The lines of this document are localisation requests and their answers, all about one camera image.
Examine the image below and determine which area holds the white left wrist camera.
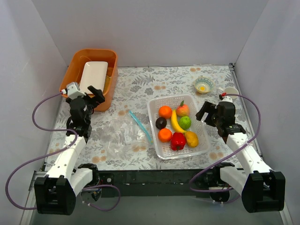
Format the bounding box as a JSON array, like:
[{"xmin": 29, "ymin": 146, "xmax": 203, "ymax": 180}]
[{"xmin": 61, "ymin": 82, "xmax": 86, "ymax": 99}]

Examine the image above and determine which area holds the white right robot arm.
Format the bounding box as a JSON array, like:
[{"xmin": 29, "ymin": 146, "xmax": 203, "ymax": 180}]
[{"xmin": 196, "ymin": 98, "xmax": 285, "ymax": 213}]

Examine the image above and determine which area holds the red bell pepper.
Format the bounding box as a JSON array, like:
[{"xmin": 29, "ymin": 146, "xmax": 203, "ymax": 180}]
[{"xmin": 171, "ymin": 132, "xmax": 186, "ymax": 151}]

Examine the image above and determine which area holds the pink peach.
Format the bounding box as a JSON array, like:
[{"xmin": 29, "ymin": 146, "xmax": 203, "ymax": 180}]
[{"xmin": 176, "ymin": 100, "xmax": 190, "ymax": 117}]

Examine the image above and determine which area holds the clear zip top bag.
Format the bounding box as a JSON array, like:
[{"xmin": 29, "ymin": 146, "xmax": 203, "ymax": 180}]
[{"xmin": 106, "ymin": 111, "xmax": 153, "ymax": 158}]

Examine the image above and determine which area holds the orange plastic tub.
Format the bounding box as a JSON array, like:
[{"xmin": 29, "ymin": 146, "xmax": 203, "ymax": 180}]
[{"xmin": 60, "ymin": 48, "xmax": 118, "ymax": 112}]

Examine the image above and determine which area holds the yellow banana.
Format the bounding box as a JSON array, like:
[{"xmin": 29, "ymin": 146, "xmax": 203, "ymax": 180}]
[{"xmin": 171, "ymin": 110, "xmax": 187, "ymax": 134}]

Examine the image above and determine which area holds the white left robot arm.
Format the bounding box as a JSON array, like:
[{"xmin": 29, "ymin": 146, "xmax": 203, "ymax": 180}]
[{"xmin": 34, "ymin": 82, "xmax": 105, "ymax": 215}]

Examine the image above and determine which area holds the orange tangerine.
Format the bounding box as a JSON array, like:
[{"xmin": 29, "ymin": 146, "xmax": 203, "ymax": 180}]
[
  {"xmin": 158, "ymin": 128, "xmax": 173, "ymax": 143},
  {"xmin": 158, "ymin": 105, "xmax": 173, "ymax": 119}
]

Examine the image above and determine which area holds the yellow lemon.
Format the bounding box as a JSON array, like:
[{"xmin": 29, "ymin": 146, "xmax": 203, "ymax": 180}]
[{"xmin": 184, "ymin": 131, "xmax": 199, "ymax": 148}]

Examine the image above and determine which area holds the yellow tray in tub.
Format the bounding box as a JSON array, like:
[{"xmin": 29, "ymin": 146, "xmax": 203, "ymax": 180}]
[{"xmin": 102, "ymin": 76, "xmax": 111, "ymax": 93}]

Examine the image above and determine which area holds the floral table mat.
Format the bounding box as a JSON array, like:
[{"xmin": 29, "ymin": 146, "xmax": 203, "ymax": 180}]
[{"xmin": 76, "ymin": 65, "xmax": 236, "ymax": 170}]

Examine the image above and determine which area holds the white rectangular plate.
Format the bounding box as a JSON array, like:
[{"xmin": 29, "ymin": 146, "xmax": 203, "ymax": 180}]
[{"xmin": 79, "ymin": 61, "xmax": 108, "ymax": 94}]

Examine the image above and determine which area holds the white plastic basket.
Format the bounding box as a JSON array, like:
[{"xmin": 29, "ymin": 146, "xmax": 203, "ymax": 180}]
[{"xmin": 147, "ymin": 94, "xmax": 210, "ymax": 160}]

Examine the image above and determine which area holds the dark brown avocado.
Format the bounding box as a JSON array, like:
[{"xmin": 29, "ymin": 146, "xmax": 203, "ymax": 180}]
[{"xmin": 155, "ymin": 117, "xmax": 167, "ymax": 130}]

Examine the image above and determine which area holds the small patterned bowl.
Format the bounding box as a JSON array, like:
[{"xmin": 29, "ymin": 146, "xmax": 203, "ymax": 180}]
[{"xmin": 193, "ymin": 75, "xmax": 214, "ymax": 94}]

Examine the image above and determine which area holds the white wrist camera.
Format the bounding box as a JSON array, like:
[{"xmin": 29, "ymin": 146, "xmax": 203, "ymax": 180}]
[
  {"xmin": 61, "ymin": 82, "xmax": 86, "ymax": 99},
  {"xmin": 219, "ymin": 93, "xmax": 233, "ymax": 103}
]

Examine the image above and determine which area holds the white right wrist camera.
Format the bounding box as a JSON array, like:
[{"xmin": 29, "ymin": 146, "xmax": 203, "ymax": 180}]
[{"xmin": 219, "ymin": 93, "xmax": 233, "ymax": 103}]

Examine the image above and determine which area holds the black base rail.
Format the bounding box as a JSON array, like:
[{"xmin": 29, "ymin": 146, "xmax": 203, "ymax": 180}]
[{"xmin": 72, "ymin": 167, "xmax": 244, "ymax": 199}]

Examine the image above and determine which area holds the green lime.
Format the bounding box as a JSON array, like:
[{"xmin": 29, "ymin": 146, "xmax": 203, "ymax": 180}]
[{"xmin": 178, "ymin": 116, "xmax": 191, "ymax": 130}]

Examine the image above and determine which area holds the white mug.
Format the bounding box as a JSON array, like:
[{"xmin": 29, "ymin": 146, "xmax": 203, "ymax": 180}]
[{"xmin": 218, "ymin": 87, "xmax": 239, "ymax": 102}]

